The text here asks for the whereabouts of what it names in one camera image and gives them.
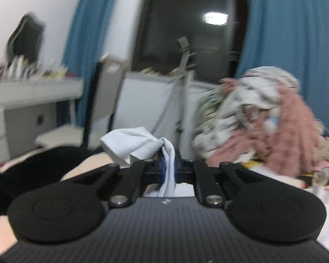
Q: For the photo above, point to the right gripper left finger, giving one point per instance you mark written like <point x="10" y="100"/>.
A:
<point x="136" y="178"/>

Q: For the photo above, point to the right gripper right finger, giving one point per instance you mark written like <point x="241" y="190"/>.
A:
<point x="196" y="172"/>

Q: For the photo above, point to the white t-shirt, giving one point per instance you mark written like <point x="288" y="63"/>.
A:
<point x="127" y="145"/>

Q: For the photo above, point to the striped fleece bed blanket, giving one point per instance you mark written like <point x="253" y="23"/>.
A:
<point x="45" y="216"/>

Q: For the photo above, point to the grey white hoodie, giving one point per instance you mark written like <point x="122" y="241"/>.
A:
<point x="236" y="103"/>

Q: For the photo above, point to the grey black chair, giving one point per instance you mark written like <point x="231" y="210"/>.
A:
<point x="103" y="96"/>

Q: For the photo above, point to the pink fluffy blanket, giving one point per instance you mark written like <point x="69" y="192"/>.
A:
<point x="292" y="149"/>

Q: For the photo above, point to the silver tripod with phone holder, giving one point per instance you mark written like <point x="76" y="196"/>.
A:
<point x="182" y="83"/>

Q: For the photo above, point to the pale green garment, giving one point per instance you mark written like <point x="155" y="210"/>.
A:
<point x="327" y="147"/>

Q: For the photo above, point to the white dressing table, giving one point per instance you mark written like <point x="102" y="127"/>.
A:
<point x="28" y="108"/>

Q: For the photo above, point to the left blue curtain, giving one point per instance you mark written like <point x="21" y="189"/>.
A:
<point x="85" y="43"/>

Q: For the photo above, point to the blue curtain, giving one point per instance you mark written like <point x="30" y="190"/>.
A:
<point x="292" y="35"/>
<point x="85" y="43"/>

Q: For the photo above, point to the cosmetic bottles on table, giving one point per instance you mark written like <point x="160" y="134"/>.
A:
<point x="19" y="69"/>

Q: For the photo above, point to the dark window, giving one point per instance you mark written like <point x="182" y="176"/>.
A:
<point x="215" y="30"/>

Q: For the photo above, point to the right blue curtain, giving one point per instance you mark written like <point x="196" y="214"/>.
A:
<point x="292" y="35"/>

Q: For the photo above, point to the wavy frame mirror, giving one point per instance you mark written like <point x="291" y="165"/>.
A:
<point x="26" y="39"/>

